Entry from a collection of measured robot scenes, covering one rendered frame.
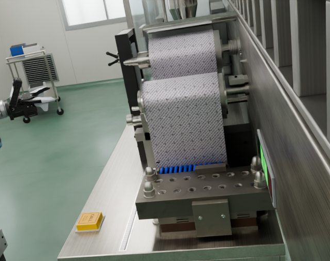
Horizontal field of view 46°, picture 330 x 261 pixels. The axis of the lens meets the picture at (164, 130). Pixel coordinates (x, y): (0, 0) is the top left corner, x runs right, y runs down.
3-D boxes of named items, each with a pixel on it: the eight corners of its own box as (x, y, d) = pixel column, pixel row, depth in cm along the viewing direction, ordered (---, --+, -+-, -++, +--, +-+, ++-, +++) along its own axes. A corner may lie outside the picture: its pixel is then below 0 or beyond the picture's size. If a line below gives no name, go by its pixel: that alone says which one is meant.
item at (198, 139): (157, 171, 130) (147, 119, 123) (227, 163, 126) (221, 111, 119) (157, 171, 129) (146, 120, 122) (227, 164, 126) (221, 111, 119)
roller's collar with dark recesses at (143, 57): (142, 67, 151) (139, 51, 149) (156, 64, 150) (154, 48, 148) (139, 71, 146) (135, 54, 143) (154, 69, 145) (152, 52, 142)
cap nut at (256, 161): (249, 167, 120) (248, 154, 118) (262, 165, 119) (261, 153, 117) (251, 172, 116) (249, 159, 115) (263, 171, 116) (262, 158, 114)
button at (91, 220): (83, 218, 132) (82, 212, 131) (103, 217, 131) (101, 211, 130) (77, 231, 126) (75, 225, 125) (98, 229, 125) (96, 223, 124)
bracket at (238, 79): (228, 81, 124) (228, 74, 123) (247, 78, 123) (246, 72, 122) (229, 85, 119) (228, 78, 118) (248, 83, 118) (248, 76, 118)
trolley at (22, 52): (25, 109, 629) (5, 46, 592) (60, 100, 642) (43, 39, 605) (24, 125, 547) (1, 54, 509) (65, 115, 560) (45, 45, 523)
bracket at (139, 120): (147, 185, 146) (131, 110, 135) (163, 184, 145) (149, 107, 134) (145, 192, 142) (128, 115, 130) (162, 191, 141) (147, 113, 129)
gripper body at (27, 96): (37, 108, 171) (9, 115, 167) (31, 90, 167) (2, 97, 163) (39, 114, 165) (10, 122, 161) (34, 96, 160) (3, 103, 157)
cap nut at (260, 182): (253, 183, 111) (252, 169, 109) (266, 181, 110) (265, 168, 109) (254, 189, 108) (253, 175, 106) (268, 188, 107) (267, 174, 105)
